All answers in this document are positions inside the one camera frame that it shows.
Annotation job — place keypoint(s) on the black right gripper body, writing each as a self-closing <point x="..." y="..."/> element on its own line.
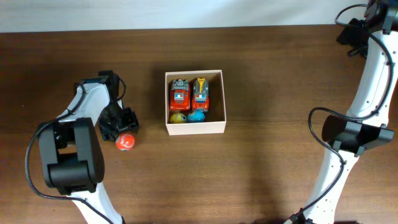
<point x="356" y="36"/>

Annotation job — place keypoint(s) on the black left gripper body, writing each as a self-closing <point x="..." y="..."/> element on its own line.
<point x="120" y="119"/>

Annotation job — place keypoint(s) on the red toy ball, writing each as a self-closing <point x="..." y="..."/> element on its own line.
<point x="125" y="141"/>

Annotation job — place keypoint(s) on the yellow toy ball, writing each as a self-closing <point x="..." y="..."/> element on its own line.
<point x="177" y="118"/>

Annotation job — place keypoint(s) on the red fire truck grey top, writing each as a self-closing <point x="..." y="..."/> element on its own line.
<point x="180" y="95"/>

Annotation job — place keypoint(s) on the blue toy ball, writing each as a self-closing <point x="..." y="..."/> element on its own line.
<point x="196" y="116"/>

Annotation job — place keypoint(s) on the fire truck with yellow ladder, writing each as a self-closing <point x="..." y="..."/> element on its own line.
<point x="200" y="97"/>

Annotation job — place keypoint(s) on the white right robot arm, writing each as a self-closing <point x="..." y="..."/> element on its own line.
<point x="346" y="137"/>

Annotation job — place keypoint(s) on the pink cardboard box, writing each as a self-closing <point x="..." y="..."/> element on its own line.
<point x="215" y="119"/>

